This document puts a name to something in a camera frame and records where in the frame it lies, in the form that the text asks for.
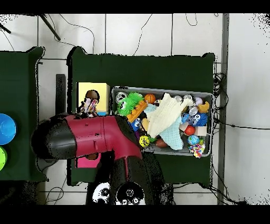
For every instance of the short black tripod leg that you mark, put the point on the short black tripod leg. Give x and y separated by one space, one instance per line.
5 28

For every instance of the silver mesh bin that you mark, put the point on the silver mesh bin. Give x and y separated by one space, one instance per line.
164 89

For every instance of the orange plastic toy brick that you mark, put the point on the orange plastic toy brick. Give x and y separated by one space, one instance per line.
137 112

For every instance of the light blue cloth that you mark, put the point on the light blue cloth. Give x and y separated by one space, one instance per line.
172 135

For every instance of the wooden three-hole box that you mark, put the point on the wooden three-hole box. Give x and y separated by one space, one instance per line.
103 93

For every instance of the large blue spiky puffer toy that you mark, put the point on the large blue spiky puffer toy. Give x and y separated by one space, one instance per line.
202 120

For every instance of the orange toy basketball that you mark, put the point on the orange toy basketball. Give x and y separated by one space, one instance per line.
150 98

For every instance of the long black tripod leg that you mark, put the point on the long black tripod leg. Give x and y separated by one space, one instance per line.
50 28

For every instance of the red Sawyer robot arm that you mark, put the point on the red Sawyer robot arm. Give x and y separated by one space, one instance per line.
90 135

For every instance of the green spiky puffer toy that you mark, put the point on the green spiky puffer toy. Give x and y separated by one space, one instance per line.
130 101

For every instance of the dark green side tablecloth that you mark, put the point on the dark green side tablecloth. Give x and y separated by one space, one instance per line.
19 84

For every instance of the blue globe ball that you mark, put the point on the blue globe ball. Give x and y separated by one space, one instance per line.
193 140

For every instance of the yellow smiley ball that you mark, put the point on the yellow smiley ball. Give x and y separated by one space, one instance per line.
144 141

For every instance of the green plastic bowl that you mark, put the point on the green plastic bowl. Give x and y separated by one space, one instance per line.
2 158

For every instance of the cream yellow cloth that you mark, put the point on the cream yellow cloth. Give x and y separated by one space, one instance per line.
166 116

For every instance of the blue plastic bowl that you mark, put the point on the blue plastic bowl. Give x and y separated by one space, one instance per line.
7 129

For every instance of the knotted polka dot cloth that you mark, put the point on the knotted polka dot cloth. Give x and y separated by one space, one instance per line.
197 150

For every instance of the black standing panel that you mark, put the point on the black standing panel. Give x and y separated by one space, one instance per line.
60 95

